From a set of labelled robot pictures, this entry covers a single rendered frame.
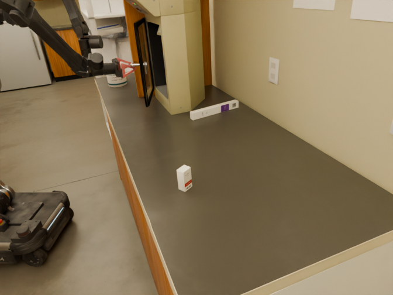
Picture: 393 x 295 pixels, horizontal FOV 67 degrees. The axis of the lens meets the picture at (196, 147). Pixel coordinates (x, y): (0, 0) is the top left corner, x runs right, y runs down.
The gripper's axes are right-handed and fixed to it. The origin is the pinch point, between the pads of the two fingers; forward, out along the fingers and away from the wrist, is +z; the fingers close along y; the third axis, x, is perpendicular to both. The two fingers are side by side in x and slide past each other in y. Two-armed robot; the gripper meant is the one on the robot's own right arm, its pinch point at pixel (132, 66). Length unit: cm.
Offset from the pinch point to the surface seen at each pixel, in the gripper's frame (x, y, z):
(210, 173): 19, -76, 8
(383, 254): 23, -123, 37
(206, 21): -17, 20, 51
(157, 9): -27.7, -15.0, 10.1
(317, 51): -17, -68, 54
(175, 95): 11.7, -17.3, 16.6
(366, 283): 33, -123, 34
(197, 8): -26.3, -4.3, 34.3
